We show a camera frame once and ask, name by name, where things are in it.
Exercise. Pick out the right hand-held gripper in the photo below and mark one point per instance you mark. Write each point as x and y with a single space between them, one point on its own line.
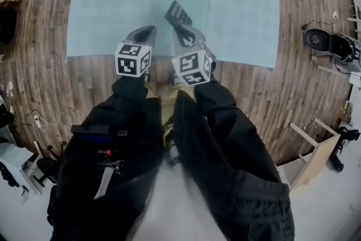
191 66

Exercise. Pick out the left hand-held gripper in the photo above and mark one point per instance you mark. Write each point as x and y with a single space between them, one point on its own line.
132 60

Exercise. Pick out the black calculator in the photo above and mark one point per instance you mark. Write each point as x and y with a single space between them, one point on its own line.
177 13

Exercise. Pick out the person's left forearm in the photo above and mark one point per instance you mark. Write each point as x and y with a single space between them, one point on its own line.
112 121

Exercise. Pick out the person's right forearm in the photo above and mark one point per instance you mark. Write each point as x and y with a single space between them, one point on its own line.
231 135

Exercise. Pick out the person's right grey shoe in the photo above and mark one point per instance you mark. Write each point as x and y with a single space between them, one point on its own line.
176 78

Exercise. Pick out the light blue table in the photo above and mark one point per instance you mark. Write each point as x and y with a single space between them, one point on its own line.
112 8

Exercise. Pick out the person's olive trousers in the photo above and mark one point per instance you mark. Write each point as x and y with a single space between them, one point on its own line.
167 110

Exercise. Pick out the black chest-mounted device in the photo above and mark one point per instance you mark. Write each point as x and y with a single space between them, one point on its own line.
96 132

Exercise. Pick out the round grey speaker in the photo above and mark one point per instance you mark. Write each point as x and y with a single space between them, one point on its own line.
316 39

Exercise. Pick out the black office chair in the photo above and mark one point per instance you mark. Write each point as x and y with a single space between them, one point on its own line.
48 169

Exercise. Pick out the person's white shirt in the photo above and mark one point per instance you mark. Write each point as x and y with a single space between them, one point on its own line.
175 200

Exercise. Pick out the wooden stick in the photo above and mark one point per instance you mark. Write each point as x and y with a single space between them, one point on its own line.
332 70

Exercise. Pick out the white shelf unit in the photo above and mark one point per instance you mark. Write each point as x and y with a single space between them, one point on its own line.
17 166

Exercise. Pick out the black equipment box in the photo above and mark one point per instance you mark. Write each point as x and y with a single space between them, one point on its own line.
342 48

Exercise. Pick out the light wooden stool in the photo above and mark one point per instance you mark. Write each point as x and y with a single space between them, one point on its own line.
316 155

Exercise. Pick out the black tripod stand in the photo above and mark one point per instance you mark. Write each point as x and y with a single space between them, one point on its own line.
342 146

